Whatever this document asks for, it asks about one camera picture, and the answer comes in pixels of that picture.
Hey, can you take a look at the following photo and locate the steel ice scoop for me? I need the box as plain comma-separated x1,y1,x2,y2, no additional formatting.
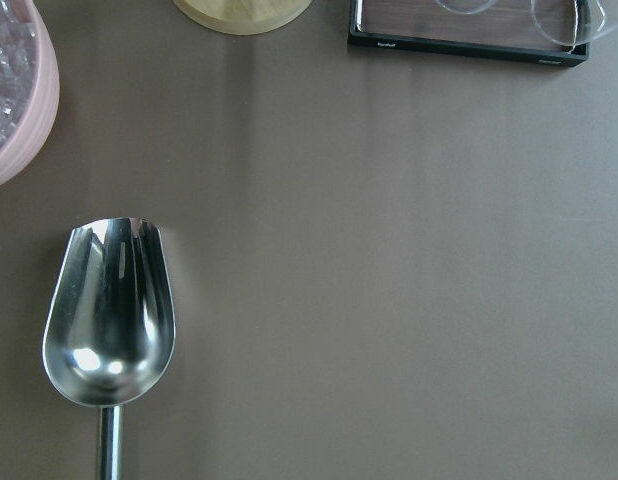
42,217,176,479

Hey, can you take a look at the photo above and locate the wooden stand base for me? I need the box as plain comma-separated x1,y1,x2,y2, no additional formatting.
174,0,312,35

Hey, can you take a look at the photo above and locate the clear glass on tray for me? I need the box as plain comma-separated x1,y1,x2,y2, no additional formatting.
437,0,493,15

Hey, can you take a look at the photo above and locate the black wooden tray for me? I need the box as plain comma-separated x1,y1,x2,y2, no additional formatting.
348,1,590,67

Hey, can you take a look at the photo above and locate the pink ice bowl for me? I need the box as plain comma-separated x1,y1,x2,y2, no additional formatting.
0,1,60,186

